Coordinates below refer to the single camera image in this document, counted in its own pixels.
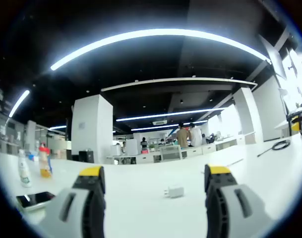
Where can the thin ceiling light strip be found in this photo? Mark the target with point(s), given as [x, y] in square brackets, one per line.
[165, 114]

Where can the thin metal strip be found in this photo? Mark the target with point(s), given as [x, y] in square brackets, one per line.
[236, 161]

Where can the small blue box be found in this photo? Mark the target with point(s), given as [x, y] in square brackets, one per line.
[31, 158]

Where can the white desk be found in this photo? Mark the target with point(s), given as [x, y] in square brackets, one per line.
[140, 178]

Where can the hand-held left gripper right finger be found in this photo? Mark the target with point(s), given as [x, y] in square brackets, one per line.
[230, 210]

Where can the white plastic bottle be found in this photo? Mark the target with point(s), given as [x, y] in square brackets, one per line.
[24, 173]

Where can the black box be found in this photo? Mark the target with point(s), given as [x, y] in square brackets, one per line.
[86, 156]

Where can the white charger adapter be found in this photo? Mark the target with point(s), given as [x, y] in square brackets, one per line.
[176, 191]

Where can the smartphone with dark screen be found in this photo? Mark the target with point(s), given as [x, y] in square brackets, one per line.
[35, 199]

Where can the dark flat panel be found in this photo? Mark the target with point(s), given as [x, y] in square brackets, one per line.
[274, 57]

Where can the short ceiling light strip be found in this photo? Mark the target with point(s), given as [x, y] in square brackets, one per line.
[18, 102]

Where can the white mesh office chair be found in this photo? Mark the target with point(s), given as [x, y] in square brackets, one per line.
[170, 153]

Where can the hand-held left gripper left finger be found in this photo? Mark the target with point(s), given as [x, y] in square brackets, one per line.
[74, 210]

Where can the orange drink bottle red cap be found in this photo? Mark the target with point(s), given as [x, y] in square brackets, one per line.
[45, 168]

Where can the long curved ceiling light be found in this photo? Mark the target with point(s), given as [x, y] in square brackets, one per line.
[153, 32]

